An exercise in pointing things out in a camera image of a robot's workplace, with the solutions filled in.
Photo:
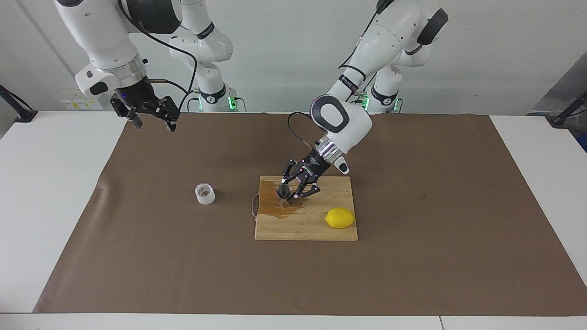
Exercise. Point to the yellow lemon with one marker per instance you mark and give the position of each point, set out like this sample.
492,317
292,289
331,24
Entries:
340,218

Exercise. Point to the black clamp stand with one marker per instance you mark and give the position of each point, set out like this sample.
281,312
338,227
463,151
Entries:
23,114
562,119

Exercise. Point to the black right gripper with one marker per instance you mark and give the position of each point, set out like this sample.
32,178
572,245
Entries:
135,96

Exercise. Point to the brown table mat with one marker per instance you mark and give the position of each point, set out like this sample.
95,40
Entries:
183,266

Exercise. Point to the clear glass cup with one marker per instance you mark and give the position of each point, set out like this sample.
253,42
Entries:
205,195

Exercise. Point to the blue object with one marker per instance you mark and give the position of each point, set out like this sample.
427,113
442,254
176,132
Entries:
584,142

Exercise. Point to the wooden cutting board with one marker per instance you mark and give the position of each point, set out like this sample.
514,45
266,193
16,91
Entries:
316,229

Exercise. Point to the white yellow-labelled socket box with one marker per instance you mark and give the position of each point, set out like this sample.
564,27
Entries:
75,104

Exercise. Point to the metal jigger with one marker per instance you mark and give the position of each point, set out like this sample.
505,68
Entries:
283,190

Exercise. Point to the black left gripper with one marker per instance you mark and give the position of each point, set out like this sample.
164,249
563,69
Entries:
314,166

